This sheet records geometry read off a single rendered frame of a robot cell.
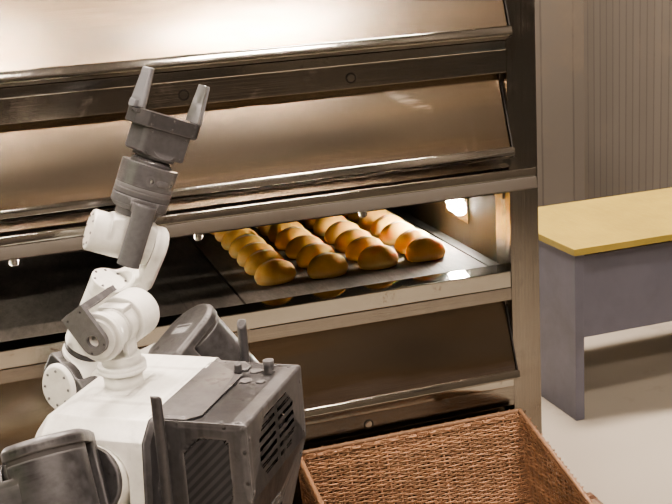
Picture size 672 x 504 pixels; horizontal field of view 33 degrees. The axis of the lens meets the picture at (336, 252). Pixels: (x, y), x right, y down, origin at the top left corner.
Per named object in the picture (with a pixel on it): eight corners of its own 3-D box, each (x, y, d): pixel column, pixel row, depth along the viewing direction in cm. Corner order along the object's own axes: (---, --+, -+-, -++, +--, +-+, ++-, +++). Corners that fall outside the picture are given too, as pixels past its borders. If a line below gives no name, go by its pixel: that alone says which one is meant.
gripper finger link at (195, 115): (196, 83, 178) (185, 121, 179) (208, 86, 176) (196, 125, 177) (204, 85, 180) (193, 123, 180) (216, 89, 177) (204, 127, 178)
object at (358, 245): (204, 232, 314) (203, 212, 313) (368, 209, 328) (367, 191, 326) (258, 290, 258) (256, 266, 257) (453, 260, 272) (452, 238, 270)
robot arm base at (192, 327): (226, 386, 179) (280, 364, 173) (198, 445, 169) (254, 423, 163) (165, 318, 174) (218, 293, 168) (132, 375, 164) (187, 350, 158)
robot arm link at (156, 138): (214, 130, 176) (191, 205, 177) (179, 118, 182) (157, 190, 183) (148, 111, 167) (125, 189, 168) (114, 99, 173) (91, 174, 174)
